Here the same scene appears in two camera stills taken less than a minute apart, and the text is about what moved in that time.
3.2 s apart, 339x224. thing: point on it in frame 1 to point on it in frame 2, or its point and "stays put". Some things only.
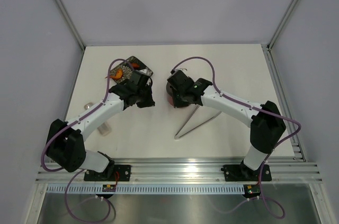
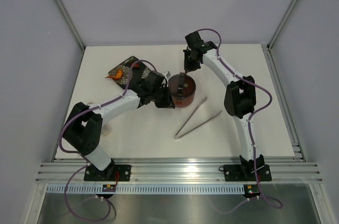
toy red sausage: x=135 y=65 stays put
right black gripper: x=177 y=103 to x=188 y=67
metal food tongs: x=177 y=136 stays put
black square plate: x=127 y=70 stays put
